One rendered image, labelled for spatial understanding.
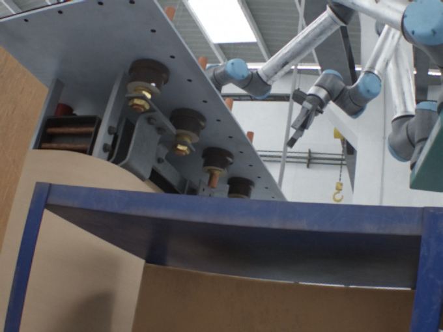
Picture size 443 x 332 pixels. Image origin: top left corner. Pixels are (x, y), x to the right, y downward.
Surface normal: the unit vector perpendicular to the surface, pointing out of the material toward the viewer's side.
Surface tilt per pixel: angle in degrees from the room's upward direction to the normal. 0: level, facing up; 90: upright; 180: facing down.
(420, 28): 93
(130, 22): 180
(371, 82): 95
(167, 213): 90
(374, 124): 90
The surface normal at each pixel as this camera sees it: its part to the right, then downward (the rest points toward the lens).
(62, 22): -0.18, 0.92
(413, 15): -0.70, -0.31
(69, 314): 0.47, -0.22
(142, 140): 0.93, 0.05
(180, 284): -0.32, -0.39
